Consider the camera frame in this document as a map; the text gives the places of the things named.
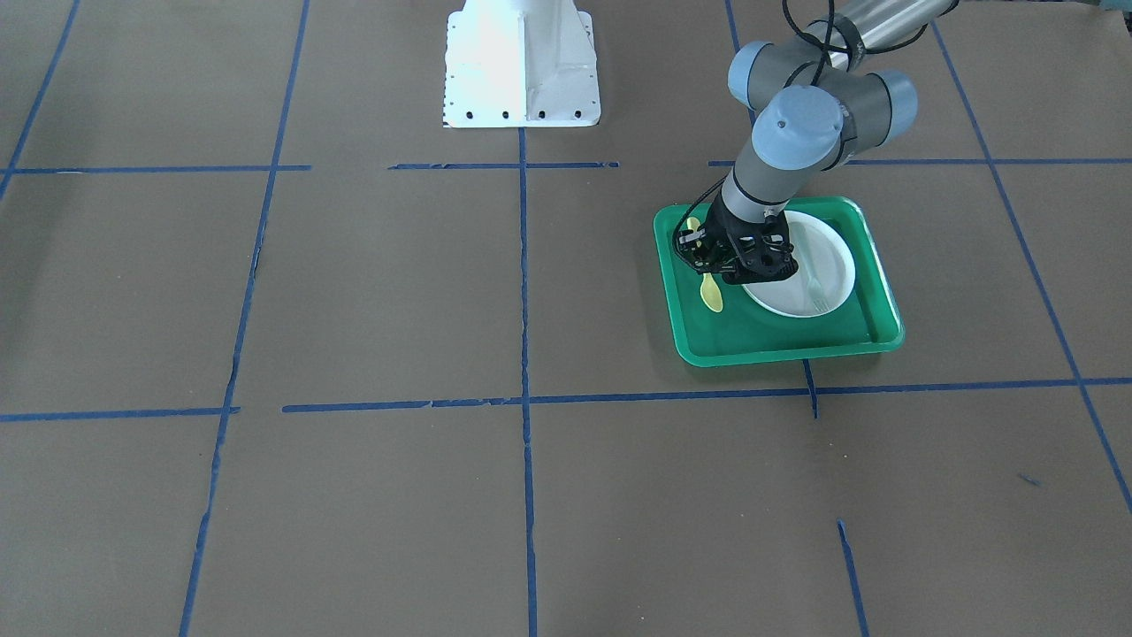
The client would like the pale green plastic fork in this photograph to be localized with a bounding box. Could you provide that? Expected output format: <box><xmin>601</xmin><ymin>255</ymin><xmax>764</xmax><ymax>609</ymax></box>
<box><xmin>795</xmin><ymin>229</ymin><xmax>831</xmax><ymax>316</ymax></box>

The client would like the green plastic tray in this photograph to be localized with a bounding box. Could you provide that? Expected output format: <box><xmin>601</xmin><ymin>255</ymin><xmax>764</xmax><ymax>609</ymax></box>
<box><xmin>654</xmin><ymin>196</ymin><xmax>906</xmax><ymax>368</ymax></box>

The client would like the white round plate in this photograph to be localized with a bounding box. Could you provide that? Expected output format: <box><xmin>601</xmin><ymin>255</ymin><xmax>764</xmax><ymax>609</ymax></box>
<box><xmin>741</xmin><ymin>210</ymin><xmax>856</xmax><ymax>319</ymax></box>

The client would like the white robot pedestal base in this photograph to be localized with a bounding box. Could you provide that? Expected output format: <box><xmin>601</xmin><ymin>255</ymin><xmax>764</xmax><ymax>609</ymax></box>
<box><xmin>441</xmin><ymin>1</ymin><xmax>601</xmax><ymax>128</ymax></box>

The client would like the yellow plastic spoon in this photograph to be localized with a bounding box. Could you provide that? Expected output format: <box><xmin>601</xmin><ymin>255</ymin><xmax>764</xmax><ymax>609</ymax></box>
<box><xmin>685</xmin><ymin>217</ymin><xmax>724</xmax><ymax>313</ymax></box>

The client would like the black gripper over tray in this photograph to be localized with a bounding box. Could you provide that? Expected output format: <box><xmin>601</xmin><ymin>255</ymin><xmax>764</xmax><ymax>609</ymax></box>
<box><xmin>674</xmin><ymin>195</ymin><xmax>798</xmax><ymax>285</ymax></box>

